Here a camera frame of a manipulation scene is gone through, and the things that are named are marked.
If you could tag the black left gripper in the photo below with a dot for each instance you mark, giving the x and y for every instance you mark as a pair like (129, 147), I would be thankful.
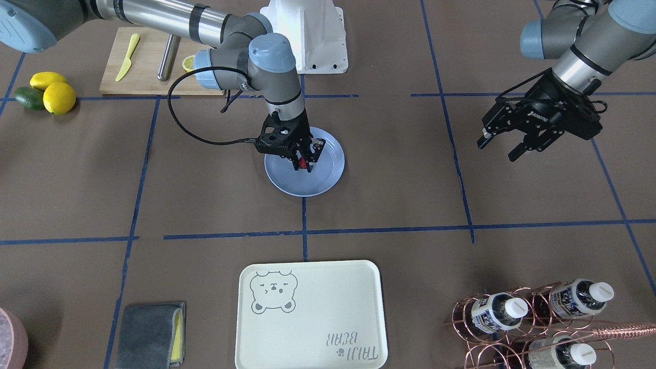
(549, 100)

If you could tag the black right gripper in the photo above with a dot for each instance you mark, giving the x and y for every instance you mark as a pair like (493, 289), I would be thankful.
(304, 135)

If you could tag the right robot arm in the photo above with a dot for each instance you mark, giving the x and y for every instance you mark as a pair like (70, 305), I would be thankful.
(243, 54)

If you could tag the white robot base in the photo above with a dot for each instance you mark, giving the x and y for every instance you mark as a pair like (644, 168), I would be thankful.
(316, 31)

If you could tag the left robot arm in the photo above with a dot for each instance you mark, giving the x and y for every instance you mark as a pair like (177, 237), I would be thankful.
(589, 41)

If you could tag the cream bear tray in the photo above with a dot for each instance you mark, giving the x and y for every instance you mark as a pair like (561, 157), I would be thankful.
(322, 314)

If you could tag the dark drink bottle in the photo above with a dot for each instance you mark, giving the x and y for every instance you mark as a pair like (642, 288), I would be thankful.
(559, 352)
(488, 315)
(578, 299)

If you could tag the wooden cutting board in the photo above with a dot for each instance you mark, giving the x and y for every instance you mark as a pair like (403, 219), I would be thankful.
(142, 78)

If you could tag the yellow plastic knife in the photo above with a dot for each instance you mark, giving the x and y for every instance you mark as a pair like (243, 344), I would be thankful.
(126, 61)

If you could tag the grey folded cloth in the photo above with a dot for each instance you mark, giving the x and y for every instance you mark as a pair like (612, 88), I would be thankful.
(152, 335)

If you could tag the yellow lemon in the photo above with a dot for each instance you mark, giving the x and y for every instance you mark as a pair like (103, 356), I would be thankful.
(59, 98)
(42, 80)

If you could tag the green avocado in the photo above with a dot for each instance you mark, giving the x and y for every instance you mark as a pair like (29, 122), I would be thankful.
(29, 97)

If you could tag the pink bowl with ice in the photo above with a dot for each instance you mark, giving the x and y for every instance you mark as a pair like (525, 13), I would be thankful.
(14, 347)

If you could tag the steel knife handle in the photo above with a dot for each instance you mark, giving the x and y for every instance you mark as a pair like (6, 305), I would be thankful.
(168, 56)

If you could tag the copper wire bottle rack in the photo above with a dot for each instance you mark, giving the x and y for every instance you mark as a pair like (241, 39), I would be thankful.
(509, 348)

